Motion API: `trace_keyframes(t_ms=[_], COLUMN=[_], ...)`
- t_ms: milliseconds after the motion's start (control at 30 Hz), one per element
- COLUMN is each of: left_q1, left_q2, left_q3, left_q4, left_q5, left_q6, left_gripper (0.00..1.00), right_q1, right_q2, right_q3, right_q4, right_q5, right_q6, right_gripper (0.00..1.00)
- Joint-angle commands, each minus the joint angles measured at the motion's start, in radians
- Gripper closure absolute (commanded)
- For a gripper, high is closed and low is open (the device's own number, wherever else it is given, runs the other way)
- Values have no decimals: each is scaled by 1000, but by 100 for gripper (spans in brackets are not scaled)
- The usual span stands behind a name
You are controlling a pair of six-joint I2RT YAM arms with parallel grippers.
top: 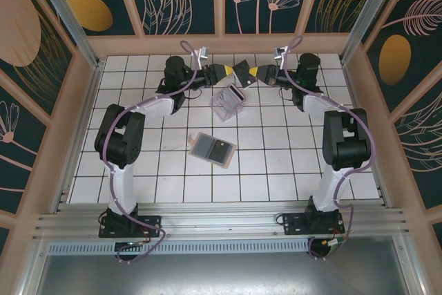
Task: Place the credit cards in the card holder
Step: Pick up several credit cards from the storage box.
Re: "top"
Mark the black credit card with chip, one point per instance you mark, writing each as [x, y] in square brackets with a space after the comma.
[221, 152]

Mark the aluminium corner post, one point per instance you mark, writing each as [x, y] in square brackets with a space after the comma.
[67, 15]
[373, 15]

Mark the grey metal sheet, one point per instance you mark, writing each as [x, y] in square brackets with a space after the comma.
[221, 274]

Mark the green circuit board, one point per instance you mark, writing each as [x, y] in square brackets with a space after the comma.
[332, 242]

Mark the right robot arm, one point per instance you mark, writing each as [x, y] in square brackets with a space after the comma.
[348, 139]

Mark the aluminium frame beam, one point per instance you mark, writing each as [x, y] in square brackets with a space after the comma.
[221, 220]

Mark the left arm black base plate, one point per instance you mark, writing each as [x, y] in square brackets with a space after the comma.
[152, 222]

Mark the aluminium side rail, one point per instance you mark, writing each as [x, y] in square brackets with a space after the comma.
[366, 136]
[79, 136]

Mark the white card with black stripe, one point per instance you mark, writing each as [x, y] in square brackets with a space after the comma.
[235, 94]

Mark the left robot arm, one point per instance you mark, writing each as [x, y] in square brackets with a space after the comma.
[119, 143]

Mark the clear plastic card box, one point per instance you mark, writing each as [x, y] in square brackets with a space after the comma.
[226, 113]

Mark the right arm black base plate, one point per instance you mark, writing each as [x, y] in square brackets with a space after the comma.
[293, 224]

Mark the tan card holder grey pockets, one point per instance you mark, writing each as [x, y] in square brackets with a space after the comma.
[202, 146]

